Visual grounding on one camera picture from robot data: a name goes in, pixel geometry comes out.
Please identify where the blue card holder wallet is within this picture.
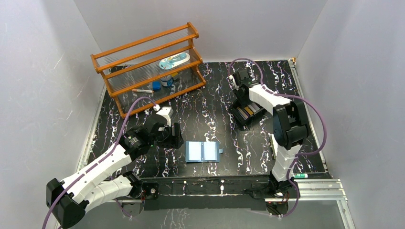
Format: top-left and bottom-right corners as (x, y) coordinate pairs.
(185, 141), (224, 163)

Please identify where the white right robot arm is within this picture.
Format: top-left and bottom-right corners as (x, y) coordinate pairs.
(228, 70), (310, 198)

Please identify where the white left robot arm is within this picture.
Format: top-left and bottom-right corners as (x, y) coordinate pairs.
(45, 106), (183, 229)

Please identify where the black card tray box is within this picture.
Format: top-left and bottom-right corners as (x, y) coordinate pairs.
(228, 100), (266, 130)

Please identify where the blue small box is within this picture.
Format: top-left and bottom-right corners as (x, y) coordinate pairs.
(152, 82), (161, 91)

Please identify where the small blue lidded jar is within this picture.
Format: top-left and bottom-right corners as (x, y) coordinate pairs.
(160, 75), (173, 87)

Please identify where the white orange marker pen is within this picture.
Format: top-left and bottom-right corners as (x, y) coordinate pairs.
(132, 89), (154, 94)

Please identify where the orange wooden shelf rack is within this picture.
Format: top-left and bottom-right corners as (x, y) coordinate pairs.
(90, 22), (206, 117)

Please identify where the white blue packaged item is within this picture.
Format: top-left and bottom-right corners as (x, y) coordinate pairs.
(159, 52), (190, 70)

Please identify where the white red small box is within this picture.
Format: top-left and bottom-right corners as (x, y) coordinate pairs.
(270, 134), (278, 159)

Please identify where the green white marker pen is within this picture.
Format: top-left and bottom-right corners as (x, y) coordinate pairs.
(293, 173), (309, 179)

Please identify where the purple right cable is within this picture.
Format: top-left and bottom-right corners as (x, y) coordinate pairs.
(227, 58), (328, 217)

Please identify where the purple cable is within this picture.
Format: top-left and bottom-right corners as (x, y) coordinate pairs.
(42, 96), (159, 229)
(227, 58), (328, 217)

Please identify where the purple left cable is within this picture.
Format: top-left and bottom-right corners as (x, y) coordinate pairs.
(42, 96), (159, 229)

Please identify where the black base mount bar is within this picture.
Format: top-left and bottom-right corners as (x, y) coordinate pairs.
(112, 175), (301, 212)

